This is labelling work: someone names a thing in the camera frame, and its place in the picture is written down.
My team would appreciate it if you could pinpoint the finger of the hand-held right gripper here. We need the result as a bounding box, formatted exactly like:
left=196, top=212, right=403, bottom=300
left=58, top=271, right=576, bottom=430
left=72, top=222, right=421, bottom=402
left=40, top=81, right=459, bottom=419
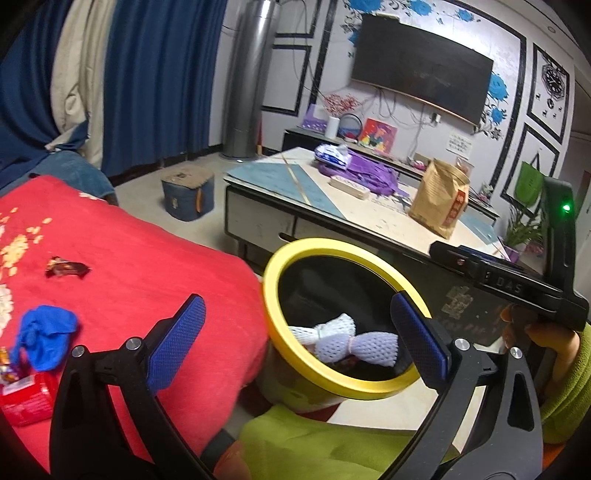
left=429, top=240, right=490, bottom=289

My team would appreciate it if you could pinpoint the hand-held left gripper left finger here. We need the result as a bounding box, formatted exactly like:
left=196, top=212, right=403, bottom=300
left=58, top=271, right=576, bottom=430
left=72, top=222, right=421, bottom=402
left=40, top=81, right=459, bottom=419
left=48, top=293, right=213, bottom=480

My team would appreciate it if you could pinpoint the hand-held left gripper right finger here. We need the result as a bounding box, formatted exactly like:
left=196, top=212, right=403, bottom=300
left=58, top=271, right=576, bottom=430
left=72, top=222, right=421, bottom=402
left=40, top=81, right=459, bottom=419
left=383, top=290, right=546, bottom=480

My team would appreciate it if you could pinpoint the white foam fruit net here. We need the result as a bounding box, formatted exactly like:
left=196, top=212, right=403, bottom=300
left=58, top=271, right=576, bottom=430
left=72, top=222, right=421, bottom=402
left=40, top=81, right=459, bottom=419
left=288, top=313, right=399, bottom=368

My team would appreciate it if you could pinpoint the yellow rimmed black bin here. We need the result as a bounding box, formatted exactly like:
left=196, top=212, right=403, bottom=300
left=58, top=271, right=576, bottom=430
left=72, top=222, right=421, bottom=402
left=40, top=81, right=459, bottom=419
left=261, top=237, right=435, bottom=414

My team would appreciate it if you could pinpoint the person's right forearm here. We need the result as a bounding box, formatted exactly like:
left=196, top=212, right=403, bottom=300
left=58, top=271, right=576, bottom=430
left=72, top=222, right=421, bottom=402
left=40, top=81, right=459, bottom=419
left=540, top=323, right=591, bottom=446

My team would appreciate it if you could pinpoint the person's right hand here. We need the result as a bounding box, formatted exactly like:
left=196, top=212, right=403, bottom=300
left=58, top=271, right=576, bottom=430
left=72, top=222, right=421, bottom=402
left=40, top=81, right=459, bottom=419
left=500, top=307, right=580, bottom=393

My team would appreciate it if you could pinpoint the green potted plant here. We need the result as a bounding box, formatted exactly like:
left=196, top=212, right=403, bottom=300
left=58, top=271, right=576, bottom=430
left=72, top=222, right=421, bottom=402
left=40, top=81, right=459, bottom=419
left=501, top=203, right=546, bottom=264

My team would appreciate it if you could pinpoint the brown paper bag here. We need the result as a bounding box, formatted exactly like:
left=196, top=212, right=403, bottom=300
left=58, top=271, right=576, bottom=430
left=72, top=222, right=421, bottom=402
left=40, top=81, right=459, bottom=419
left=409, top=158, right=472, bottom=240

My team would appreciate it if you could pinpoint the green hanging bag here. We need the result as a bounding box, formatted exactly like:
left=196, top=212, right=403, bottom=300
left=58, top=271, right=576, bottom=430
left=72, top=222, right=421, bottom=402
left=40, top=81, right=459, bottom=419
left=515, top=154, right=546, bottom=215

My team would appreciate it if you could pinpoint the red floral blanket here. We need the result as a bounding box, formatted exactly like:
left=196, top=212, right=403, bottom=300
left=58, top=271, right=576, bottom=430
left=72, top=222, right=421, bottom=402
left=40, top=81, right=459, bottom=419
left=0, top=174, right=271, bottom=476

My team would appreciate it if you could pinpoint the black wristband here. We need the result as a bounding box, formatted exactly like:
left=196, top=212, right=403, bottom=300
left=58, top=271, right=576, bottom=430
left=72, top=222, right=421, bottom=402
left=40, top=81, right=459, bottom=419
left=201, top=429, right=237, bottom=469

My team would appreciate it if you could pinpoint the purple backpack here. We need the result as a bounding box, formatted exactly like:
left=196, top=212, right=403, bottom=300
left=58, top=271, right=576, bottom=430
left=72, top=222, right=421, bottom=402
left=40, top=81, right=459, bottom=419
left=318, top=152, right=409, bottom=199

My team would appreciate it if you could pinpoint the beige power strip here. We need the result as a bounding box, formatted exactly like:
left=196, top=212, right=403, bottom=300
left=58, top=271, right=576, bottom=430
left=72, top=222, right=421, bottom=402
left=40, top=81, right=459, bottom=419
left=330, top=175, right=371, bottom=200

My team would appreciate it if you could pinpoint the blue crumpled cloth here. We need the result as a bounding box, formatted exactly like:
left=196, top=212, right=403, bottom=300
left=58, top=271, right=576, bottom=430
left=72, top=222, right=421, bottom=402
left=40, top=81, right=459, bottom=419
left=10, top=305, right=79, bottom=372

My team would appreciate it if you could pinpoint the dark brown candy wrapper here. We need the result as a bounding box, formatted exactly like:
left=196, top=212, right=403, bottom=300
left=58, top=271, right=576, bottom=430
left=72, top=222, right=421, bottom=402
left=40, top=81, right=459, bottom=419
left=45, top=256, right=92, bottom=280

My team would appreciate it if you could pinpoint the blue storage stool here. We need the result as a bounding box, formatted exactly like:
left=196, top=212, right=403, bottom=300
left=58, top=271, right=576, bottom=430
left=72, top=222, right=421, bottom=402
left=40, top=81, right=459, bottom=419
left=161, top=164, right=215, bottom=223

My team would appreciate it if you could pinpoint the coffee table with drawers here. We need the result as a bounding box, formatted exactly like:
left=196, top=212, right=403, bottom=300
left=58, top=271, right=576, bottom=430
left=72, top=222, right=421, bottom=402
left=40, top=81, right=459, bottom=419
left=224, top=147, right=546, bottom=352

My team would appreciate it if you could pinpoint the colourful painting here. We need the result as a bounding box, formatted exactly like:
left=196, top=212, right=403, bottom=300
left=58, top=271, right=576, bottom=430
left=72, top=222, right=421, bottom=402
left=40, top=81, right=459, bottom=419
left=359, top=117, right=398, bottom=152

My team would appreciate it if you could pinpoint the person's green clothing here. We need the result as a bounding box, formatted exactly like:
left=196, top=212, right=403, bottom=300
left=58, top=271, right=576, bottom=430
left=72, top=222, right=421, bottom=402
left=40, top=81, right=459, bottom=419
left=238, top=406, right=462, bottom=480

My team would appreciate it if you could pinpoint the red snack packet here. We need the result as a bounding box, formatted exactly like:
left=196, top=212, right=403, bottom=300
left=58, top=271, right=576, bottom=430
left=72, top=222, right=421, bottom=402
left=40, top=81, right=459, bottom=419
left=0, top=371, right=61, bottom=428

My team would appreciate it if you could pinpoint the blue white tissue pack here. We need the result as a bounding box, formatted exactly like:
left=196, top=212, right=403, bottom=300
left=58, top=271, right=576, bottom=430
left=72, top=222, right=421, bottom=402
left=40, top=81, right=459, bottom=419
left=315, top=143, right=352, bottom=168

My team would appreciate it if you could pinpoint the round framed ornament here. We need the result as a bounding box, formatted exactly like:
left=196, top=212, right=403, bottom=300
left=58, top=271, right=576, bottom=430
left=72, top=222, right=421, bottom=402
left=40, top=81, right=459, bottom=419
left=339, top=113, right=362, bottom=141

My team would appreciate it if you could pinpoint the purple candy wrapper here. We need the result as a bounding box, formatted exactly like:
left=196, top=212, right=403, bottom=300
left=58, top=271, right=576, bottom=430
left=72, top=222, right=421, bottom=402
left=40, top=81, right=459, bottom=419
left=0, top=346, right=21, bottom=386

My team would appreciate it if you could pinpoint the purple box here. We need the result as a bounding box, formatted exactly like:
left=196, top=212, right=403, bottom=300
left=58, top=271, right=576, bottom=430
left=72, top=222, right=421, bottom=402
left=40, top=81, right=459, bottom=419
left=302, top=104, right=328, bottom=130

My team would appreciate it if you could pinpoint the blue sofa cover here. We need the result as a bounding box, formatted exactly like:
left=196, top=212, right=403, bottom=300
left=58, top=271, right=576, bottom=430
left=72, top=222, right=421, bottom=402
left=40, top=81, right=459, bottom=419
left=0, top=150, right=116, bottom=206

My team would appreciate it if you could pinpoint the silver tower air conditioner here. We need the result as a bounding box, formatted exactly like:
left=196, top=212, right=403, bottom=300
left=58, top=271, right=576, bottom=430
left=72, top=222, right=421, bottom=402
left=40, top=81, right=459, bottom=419
left=221, top=0, right=282, bottom=162

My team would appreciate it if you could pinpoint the narrow blue curtain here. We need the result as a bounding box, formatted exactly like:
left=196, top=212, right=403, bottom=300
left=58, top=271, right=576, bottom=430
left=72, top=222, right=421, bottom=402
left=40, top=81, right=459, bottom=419
left=100, top=0, right=229, bottom=178

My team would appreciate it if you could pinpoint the beige curtain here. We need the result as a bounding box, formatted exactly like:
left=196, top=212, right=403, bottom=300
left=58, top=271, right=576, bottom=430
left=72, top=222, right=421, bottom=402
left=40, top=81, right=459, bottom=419
left=50, top=0, right=116, bottom=167

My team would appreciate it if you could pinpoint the wide blue curtain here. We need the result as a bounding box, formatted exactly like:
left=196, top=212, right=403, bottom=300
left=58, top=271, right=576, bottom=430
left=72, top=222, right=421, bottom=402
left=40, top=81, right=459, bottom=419
left=0, top=0, right=90, bottom=185

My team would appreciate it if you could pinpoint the white wall note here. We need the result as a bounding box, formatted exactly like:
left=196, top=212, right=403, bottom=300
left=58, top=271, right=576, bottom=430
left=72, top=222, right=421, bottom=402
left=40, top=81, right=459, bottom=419
left=445, top=131, right=472, bottom=155

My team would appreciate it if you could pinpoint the black wall clock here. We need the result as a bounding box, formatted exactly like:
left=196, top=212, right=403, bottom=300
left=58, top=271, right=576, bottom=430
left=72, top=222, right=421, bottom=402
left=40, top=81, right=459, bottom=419
left=541, top=62, right=568, bottom=100

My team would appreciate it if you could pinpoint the black wall television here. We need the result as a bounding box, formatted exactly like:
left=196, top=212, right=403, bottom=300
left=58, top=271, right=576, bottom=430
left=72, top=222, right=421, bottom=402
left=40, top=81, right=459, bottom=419
left=351, top=13, right=495, bottom=126

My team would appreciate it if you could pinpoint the red heart wall ornament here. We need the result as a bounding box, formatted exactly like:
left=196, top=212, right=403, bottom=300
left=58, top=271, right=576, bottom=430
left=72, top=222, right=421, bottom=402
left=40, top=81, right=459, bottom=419
left=323, top=92, right=358, bottom=116

